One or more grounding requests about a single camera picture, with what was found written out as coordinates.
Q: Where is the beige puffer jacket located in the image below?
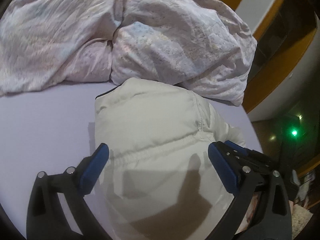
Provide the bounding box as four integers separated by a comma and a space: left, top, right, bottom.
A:
95, 78, 245, 239

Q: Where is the wooden bed frame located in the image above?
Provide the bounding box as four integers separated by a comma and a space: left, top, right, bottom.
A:
221, 0, 319, 121

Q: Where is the pink patterned duvet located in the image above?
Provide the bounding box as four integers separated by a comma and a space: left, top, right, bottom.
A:
1, 0, 257, 106

